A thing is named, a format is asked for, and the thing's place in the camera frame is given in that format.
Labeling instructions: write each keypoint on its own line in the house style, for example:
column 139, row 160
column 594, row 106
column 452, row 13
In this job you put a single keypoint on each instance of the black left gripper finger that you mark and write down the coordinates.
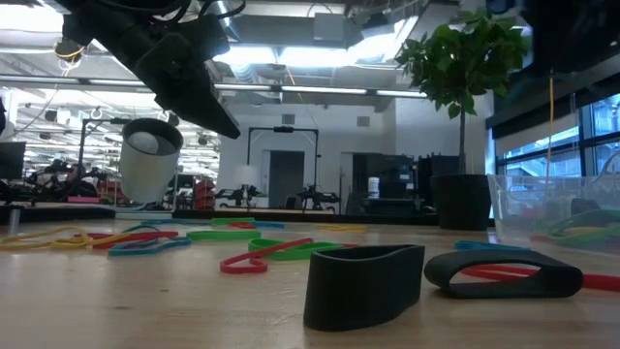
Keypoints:
column 208, row 114

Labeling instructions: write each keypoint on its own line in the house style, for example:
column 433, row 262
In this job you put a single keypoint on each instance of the blue rubber band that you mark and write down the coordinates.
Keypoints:
column 164, row 222
column 150, row 248
column 489, row 245
column 269, row 225

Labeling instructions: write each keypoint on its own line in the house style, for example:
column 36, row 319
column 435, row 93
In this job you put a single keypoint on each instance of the red rubber band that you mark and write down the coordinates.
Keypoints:
column 242, row 225
column 242, row 265
column 600, row 281
column 135, row 236

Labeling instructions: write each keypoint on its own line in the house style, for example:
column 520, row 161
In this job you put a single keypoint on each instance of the yellow rubber band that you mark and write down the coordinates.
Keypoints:
column 353, row 228
column 581, row 231
column 63, row 241
column 329, row 226

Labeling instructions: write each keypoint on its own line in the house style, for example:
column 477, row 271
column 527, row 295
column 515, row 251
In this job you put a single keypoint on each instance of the black background robot arm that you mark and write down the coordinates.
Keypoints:
column 239, row 195
column 317, row 198
column 63, row 179

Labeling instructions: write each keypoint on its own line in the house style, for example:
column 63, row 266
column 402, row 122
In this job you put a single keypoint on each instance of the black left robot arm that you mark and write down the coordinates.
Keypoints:
column 97, row 19

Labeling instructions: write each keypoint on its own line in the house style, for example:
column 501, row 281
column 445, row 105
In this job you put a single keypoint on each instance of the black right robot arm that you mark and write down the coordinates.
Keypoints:
column 571, row 34

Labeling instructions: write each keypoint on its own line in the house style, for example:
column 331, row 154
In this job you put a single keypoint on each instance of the clear plastic bin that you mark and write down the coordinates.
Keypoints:
column 513, row 213

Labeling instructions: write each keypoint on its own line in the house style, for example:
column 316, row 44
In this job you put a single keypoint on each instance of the white lamp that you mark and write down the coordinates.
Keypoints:
column 246, row 174

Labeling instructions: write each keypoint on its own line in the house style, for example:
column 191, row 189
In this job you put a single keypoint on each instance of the white ball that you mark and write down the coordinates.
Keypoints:
column 143, row 143

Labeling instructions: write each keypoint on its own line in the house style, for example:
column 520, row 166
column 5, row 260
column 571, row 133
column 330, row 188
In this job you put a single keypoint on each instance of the red stacked items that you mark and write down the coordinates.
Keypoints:
column 204, row 191

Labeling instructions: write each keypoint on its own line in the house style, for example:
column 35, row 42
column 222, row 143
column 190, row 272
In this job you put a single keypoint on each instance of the white tilted cup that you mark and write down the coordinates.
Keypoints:
column 145, row 174

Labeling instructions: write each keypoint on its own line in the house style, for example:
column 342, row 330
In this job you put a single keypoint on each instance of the grey door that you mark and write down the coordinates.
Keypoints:
column 286, row 179

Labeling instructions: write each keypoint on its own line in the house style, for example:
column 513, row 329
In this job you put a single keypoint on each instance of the white container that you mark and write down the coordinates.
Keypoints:
column 373, row 187

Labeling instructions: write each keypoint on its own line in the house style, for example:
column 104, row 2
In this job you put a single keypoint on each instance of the black cabinet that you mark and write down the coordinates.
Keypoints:
column 387, row 179

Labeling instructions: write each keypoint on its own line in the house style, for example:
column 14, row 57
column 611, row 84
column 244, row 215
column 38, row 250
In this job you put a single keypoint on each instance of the black monitor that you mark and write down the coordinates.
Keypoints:
column 12, row 160

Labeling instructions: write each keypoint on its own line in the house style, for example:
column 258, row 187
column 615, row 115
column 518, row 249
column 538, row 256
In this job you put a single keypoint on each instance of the green leafy plant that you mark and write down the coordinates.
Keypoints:
column 465, row 58

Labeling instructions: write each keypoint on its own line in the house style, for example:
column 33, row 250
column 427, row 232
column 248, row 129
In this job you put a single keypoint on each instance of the black plant pot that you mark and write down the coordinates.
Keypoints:
column 460, row 201

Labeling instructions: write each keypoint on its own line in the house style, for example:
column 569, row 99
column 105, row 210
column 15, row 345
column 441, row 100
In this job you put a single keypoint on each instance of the black background gantry frame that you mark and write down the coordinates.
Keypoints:
column 283, row 129

